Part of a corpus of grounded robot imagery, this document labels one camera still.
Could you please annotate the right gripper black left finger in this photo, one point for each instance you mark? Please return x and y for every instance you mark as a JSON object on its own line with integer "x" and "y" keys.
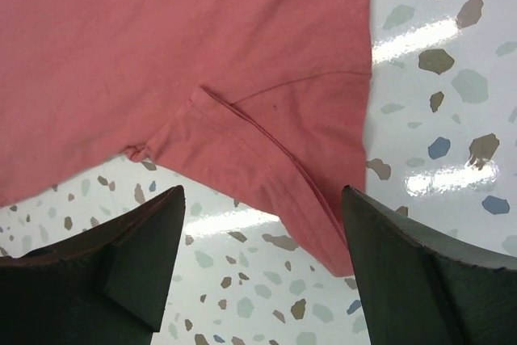
{"x": 108, "y": 285}

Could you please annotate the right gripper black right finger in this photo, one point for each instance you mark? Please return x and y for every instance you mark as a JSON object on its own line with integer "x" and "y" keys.
{"x": 420, "y": 286}

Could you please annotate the red t-shirt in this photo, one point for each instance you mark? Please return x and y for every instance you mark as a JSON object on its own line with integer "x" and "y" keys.
{"x": 262, "y": 100}

